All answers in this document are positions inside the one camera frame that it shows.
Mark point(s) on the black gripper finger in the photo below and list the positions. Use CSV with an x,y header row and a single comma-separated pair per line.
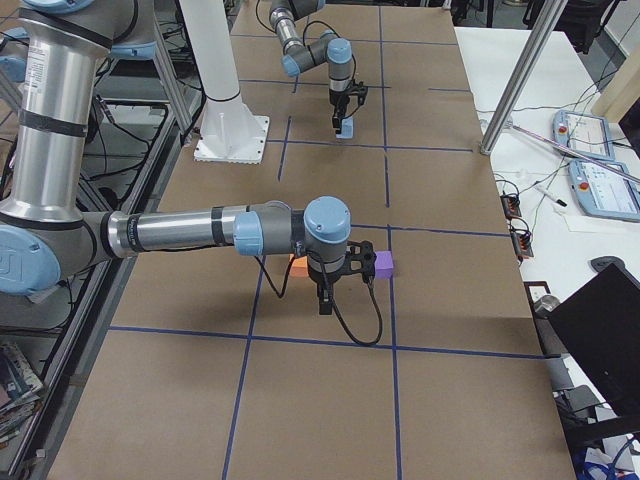
x,y
338,115
324,301

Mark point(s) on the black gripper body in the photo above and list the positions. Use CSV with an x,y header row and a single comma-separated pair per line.
x,y
318,277
338,99

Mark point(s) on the light blue foam block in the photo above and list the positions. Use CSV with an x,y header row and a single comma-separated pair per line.
x,y
346,129

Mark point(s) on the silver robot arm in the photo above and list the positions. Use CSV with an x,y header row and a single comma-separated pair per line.
x,y
299,56
46,237

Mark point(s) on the orange foam block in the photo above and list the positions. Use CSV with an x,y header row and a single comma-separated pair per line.
x,y
299,268

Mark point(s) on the purple foam block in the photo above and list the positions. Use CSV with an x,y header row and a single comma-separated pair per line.
x,y
384,264

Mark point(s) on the black marker pen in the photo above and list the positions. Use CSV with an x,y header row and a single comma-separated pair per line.
x,y
548,194

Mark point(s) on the metal cup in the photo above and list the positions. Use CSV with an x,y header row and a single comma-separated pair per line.
x,y
545,305

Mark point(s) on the upper teach pendant tablet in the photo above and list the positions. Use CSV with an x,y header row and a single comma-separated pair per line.
x,y
586,134

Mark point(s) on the teach pendant tablet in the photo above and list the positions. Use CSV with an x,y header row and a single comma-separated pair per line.
x,y
586,134
601,193

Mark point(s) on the black computer mouse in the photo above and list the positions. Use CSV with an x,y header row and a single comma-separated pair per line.
x,y
599,264

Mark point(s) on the lower teach pendant tablet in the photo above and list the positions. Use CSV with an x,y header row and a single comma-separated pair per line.
x,y
601,193

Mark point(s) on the black laptop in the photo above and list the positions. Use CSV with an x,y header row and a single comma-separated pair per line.
x,y
599,327

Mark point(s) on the stack of books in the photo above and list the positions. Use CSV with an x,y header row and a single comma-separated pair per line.
x,y
20,391

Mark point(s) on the wrist black camera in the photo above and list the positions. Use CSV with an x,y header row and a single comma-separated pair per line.
x,y
361,259
360,91

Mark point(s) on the aluminium frame post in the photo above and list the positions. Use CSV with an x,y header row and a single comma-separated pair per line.
x,y
545,24

